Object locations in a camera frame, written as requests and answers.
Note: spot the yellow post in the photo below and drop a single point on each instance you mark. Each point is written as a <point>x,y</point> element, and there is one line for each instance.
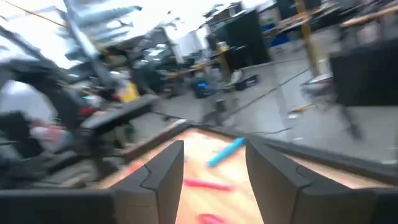
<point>306,34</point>

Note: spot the black crate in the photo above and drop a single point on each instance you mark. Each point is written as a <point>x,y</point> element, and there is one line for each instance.
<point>367,73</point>

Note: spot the dark grey desk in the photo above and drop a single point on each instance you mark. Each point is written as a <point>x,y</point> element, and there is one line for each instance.
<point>121,113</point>

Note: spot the blue marker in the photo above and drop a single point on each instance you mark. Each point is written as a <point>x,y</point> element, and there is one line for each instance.
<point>227,151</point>

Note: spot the black cabinet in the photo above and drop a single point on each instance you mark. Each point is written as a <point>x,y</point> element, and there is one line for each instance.
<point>245,37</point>

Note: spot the yellow container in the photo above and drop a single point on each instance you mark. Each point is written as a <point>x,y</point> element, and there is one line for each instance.
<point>129,91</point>

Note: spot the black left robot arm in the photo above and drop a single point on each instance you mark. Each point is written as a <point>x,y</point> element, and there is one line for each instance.
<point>62,99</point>

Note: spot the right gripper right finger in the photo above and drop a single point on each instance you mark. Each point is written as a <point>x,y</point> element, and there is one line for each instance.
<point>280,193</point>

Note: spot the pink marker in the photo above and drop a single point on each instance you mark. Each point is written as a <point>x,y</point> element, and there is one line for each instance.
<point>208,184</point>
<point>211,219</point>

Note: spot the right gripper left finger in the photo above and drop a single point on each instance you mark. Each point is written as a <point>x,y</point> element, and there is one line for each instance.
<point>155,193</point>

